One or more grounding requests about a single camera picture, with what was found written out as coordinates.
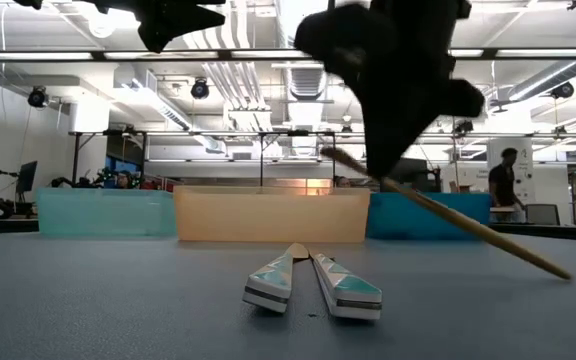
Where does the blue-grey table mat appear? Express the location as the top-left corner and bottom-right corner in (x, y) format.
(0, 230), (576, 360)

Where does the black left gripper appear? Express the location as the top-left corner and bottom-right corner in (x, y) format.
(92, 0), (228, 55)

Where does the blue plastic bin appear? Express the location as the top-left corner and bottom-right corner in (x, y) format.
(366, 192), (493, 241)

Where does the white pillar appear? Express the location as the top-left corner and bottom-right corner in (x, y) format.
(486, 137), (536, 227)

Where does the silver ventilation duct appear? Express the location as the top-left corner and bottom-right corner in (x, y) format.
(506, 59), (576, 104)
(274, 0), (346, 157)

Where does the white ceiling pipe rack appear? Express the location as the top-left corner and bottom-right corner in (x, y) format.
(187, 0), (275, 133)

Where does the mosaic-handled silver utensil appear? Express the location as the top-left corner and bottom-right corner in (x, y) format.
(308, 248), (384, 321)
(241, 242), (310, 315)

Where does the large black monitor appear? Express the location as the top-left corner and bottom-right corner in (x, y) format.
(387, 155), (442, 194)

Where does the grey office chair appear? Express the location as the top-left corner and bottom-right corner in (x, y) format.
(524, 203), (562, 227)

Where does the thin metal pole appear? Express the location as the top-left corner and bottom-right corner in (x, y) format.
(450, 117), (461, 192)

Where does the black background table frame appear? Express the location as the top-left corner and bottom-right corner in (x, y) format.
(69, 128), (338, 188)

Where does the teal translucent plastic bin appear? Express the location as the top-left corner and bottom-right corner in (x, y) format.
(36, 186), (178, 238)

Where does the small bench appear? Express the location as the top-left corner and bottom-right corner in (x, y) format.
(490, 207), (527, 225)

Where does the small black monitor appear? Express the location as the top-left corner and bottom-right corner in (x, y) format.
(15, 160), (39, 195)

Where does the black rig crossbar with lights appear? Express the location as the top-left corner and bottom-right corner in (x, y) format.
(0, 48), (576, 63)

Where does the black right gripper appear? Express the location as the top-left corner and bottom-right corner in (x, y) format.
(293, 0), (487, 180)

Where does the orange translucent plastic bin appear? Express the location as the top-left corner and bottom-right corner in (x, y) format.
(173, 185), (372, 244)

